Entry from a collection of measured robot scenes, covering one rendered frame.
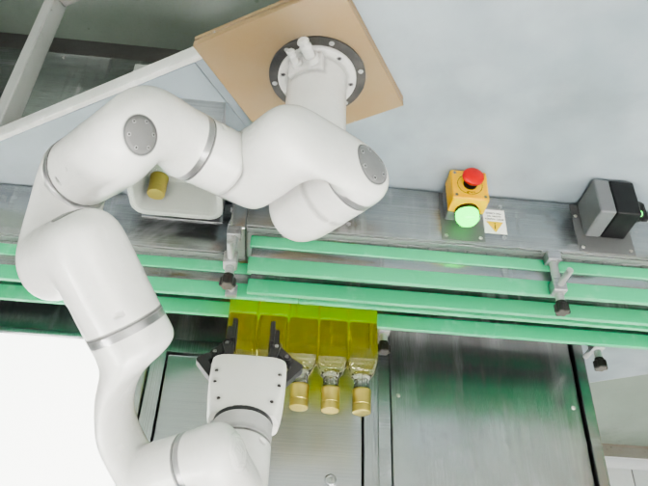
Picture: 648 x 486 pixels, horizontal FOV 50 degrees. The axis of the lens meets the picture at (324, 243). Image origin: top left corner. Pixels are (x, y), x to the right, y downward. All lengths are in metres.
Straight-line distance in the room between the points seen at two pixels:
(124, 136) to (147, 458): 0.34
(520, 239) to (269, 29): 0.62
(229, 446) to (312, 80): 0.56
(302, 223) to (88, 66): 1.27
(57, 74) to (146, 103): 1.33
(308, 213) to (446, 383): 0.72
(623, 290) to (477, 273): 0.28
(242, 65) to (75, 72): 0.99
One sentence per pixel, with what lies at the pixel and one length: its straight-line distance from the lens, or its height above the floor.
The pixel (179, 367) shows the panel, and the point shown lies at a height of 1.04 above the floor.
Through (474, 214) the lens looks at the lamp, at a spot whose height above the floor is 0.85.
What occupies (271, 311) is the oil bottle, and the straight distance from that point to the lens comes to 1.32.
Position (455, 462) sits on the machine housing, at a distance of 1.47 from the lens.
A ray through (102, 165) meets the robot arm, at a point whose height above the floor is 1.17.
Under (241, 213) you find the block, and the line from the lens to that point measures 1.30.
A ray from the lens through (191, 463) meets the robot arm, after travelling 0.75.
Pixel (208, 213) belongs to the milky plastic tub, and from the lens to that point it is 1.33.
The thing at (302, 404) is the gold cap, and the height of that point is 1.16.
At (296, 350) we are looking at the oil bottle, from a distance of 1.29.
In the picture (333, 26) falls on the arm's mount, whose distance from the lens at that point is 1.08.
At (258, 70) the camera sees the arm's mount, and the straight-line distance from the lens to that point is 1.15.
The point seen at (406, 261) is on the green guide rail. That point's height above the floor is 0.91.
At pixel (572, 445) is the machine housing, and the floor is 1.14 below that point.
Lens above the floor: 1.64
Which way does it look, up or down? 36 degrees down
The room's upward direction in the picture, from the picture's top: 178 degrees counter-clockwise
